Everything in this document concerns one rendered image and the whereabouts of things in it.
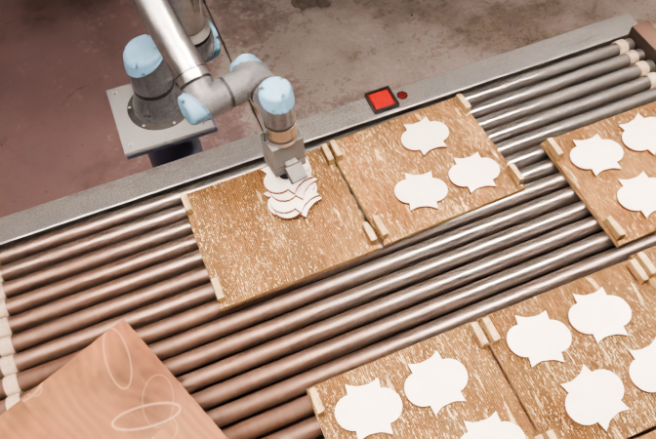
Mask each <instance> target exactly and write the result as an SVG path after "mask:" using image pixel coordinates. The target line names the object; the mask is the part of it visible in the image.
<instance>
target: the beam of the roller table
mask: <svg viewBox="0 0 656 439"><path fill-rule="evenodd" d="M636 24H638V23H637V22H636V21H635V20H634V19H633V18H632V17H631V16H630V15H629V14H628V13H625V14H622V15H619V16H616V17H613V18H610V19H607V20H602V21H599V22H596V23H593V24H590V25H587V26H584V27H581V28H578V29H575V30H571V31H568V32H565V33H562V34H559V35H556V36H554V37H551V38H548V39H545V40H542V41H539V42H536V43H533V44H530V45H527V46H524V47H521V48H518V49H515V50H511V51H508V52H505V53H502V54H500V55H497V56H494V57H491V58H488V59H485V60H480V61H477V62H474V63H471V64H468V65H465V66H462V67H459V68H456V69H452V70H449V71H446V72H443V73H440V74H437V75H434V76H432V77H429V78H426V79H423V80H420V81H417V82H414V83H411V84H408V85H405V86H402V87H399V88H396V89H392V92H393V94H394V95H395V97H396V98H397V100H398V102H399V107H398V108H395V109H392V110H389V111H386V112H383V113H380V114H377V115H375V113H374V112H373V110H372V108H371V107H370V105H369V103H368V102H367V100H366V99H363V100H358V101H355V102H352V103H349V104H346V105H343V106H340V107H337V108H333V109H330V110H327V111H324V112H321V113H318V114H315V115H312V116H310V117H307V118H304V119H301V120H298V121H297V129H298V131H299V132H300V133H301V135H302V136H303V137H304V146H305V147H306V146H308V145H311V144H314V143H317V142H320V141H323V140H328V139H330V138H333V137H336V136H339V135H342V134H345V133H348V132H351V131H354V130H357V129H360V128H363V127H366V126H369V125H372V124H375V123H378V122H381V121H384V120H387V119H390V118H392V117H395V116H398V115H401V114H404V113H407V112H410V111H413V110H415V109H418V108H421V107H424V106H427V105H430V104H433V103H436V102H439V101H442V100H447V99H450V98H453V97H456V95H458V94H464V93H467V92H470V91H473V90H476V89H479V88H482V87H485V86H488V85H491V84H494V83H497V82H500V81H503V80H506V79H509V78H512V77H515V76H517V75H520V74H522V73H525V72H528V71H531V70H534V69H537V68H540V67H543V66H546V65H549V64H552V63H555V62H558V61H561V60H566V59H569V58H572V57H575V56H578V55H581V54H583V53H586V52H589V51H592V50H595V49H598V48H601V47H604V46H607V45H610V44H612V43H613V42H615V41H618V40H621V39H624V40H625V39H627V37H628V35H629V32H630V30H631V28H632V26H633V25H636ZM401 91H403V92H406V93H407V95H408V97H407V98H406V99H405V100H401V99H399V98H398V97H397V96H396V95H397V93H398V92H401ZM262 133H263V132H261V133H258V134H255V135H253V136H250V137H247V138H244V139H241V140H236V141H233V142H230V143H227V144H224V145H221V146H218V147H214V148H211V149H208V150H205V151H202V152H199V153H196V154H193V155H190V156H187V157H185V158H182V159H179V160H176V161H173V162H170V163H167V164H164V165H161V166H158V167H154V168H151V169H148V170H145V171H142V172H139V173H136V174H133V175H130V176H128V177H125V178H122V179H119V180H114V181H111V182H108V183H105V184H102V185H99V186H95V187H92V188H89V189H86V190H83V191H80V192H77V193H74V194H71V195H68V196H65V197H63V198H60V199H57V200H54V201H51V202H48V203H45V204H42V205H39V206H35V207H32V208H29V209H26V210H23V211H20V212H17V213H14V214H11V215H8V216H5V217H3V218H0V249H3V248H6V247H9V246H12V245H15V244H18V243H20V242H23V241H26V240H29V239H32V238H35V237H38V236H41V235H44V234H47V233H50V232H53V231H56V230H59V229H62V228H65V227H68V226H71V225H74V224H76V223H79V222H82V221H85V220H90V219H93V218H95V217H98V216H101V215H104V214H107V213H110V212H113V211H116V210H119V209H122V208H125V207H128V206H131V205H134V204H137V203H140V202H142V201H145V200H148V199H151V198H154V197H157V196H160V195H163V194H166V193H169V192H172V191H175V190H178V189H181V188H184V187H187V186H190V185H193V184H196V183H199V182H202V181H204V180H208V179H211V178H214V177H217V176H220V175H223V174H226V173H229V172H232V171H235V170H238V169H241V168H244V167H247V166H250V165H253V164H256V163H259V162H262V161H265V157H264V151H263V145H262V140H261V134H262Z"/></svg>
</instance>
